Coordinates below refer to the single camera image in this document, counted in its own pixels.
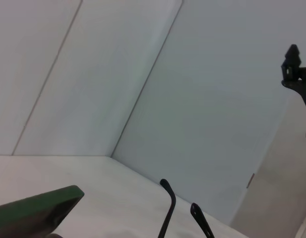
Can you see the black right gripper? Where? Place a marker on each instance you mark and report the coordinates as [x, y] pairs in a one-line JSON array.
[[305, 84]]

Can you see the black glasses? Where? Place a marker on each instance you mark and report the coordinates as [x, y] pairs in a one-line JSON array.
[[170, 200]]

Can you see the green glasses case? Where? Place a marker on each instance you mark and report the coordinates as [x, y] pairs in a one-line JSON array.
[[34, 210]]

